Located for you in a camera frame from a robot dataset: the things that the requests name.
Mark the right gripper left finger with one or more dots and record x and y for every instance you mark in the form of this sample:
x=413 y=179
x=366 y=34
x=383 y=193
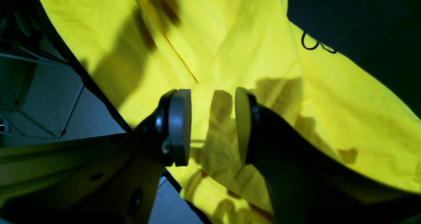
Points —
x=98 y=180

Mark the yellow t-shirt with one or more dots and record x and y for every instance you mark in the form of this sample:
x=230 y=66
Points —
x=135 y=50

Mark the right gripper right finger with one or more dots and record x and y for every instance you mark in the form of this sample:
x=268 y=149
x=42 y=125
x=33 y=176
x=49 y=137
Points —
x=306 y=186

